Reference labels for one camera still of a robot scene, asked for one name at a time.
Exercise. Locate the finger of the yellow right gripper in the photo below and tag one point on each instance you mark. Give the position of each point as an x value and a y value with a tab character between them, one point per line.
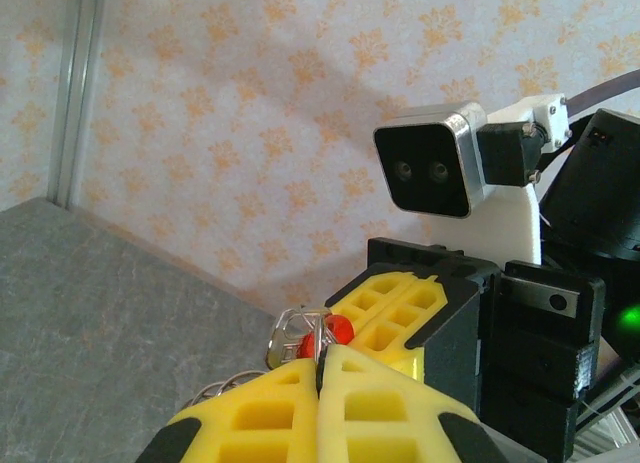
372	293
400	313

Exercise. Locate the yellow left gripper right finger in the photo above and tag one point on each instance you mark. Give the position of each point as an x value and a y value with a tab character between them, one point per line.
380	398

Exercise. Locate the white right camera bracket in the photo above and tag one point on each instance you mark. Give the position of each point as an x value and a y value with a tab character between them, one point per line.
490	228

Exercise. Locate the aluminium frame post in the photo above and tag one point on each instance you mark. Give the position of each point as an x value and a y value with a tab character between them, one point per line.
75	108

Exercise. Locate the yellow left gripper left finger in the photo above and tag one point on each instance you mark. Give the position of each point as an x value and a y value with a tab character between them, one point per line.
270	398

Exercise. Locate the small key with red cap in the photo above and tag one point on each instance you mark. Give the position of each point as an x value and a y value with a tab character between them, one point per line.
340	330

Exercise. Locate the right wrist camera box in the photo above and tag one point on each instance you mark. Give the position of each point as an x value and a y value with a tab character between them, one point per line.
425	168

